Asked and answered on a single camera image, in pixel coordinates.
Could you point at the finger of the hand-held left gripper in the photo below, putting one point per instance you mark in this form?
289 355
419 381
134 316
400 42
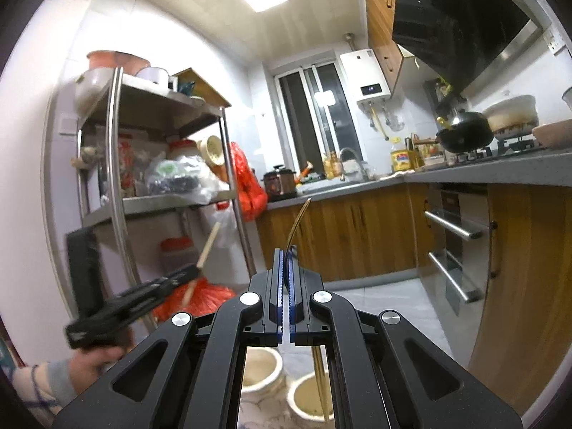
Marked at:
161 286

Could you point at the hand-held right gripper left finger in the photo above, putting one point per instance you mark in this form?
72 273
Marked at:
279 286

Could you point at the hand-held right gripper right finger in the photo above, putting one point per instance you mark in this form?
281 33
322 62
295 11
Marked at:
293 286

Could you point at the wooden chopstick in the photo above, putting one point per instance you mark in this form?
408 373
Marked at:
211 241

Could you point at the white floral ceramic jar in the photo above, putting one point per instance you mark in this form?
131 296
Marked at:
263 366
304 397

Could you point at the person's left forearm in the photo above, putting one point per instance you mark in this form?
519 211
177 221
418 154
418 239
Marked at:
40 384

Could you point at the person's left hand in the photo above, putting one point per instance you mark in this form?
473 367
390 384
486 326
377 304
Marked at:
87 364

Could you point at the red lid plastic container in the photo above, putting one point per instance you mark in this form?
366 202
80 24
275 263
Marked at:
176 257

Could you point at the crumpled orange plastic bag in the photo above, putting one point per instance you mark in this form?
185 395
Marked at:
210 295

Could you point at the white plastic bag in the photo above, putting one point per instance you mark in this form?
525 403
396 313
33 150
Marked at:
223 232

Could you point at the wooden base cabinet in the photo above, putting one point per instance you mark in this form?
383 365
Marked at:
357 237

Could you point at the dark pressure cooker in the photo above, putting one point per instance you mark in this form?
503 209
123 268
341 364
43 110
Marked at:
279 185

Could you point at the hanging orange plastic bag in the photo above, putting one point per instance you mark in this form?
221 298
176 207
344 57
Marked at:
248 187

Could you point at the clear plastic bag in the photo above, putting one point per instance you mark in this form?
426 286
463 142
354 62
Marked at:
178 178

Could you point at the steel shelf rack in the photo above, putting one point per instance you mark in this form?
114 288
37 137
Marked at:
117 165

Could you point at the grey checked tablecloth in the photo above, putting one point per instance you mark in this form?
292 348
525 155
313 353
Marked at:
263 413

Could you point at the red printed package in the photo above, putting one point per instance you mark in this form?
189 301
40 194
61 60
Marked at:
129 161

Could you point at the steel faucet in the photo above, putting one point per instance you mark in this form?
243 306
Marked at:
346 161

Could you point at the red lid plastic jar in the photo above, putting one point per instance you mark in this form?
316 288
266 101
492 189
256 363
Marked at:
182 149

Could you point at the beige plastic cup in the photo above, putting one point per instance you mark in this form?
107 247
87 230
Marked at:
211 149

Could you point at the sliding window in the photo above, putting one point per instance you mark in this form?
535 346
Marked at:
313 125

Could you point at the cooking oil bottle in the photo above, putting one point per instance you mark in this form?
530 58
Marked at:
400 158

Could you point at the built-in steel oven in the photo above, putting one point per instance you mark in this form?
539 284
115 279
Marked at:
460 241

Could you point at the wooden cutting board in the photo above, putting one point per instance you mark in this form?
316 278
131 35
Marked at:
205 85

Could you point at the white enamel pot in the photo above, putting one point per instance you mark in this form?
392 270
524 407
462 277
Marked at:
154 76

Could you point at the white water heater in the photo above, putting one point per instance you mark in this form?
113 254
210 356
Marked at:
366 73

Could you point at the black wok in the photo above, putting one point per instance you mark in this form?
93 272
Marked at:
464 136

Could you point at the orange plastic basin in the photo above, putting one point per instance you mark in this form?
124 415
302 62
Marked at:
116 60

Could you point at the gas stove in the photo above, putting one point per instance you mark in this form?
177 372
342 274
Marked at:
505 145

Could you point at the white cooking pot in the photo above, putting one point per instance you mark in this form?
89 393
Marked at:
511 114

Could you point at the pale pink bowl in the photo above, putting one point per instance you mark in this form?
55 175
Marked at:
554 134

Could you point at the black range hood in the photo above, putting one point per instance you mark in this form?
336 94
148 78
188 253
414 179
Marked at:
456 22

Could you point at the wall light switch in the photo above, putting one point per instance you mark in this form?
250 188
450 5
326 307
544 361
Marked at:
66 125

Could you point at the wooden wall cabinet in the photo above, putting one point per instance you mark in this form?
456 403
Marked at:
382 22

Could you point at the wall outlet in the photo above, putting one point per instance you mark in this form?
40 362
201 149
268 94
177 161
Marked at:
556 42

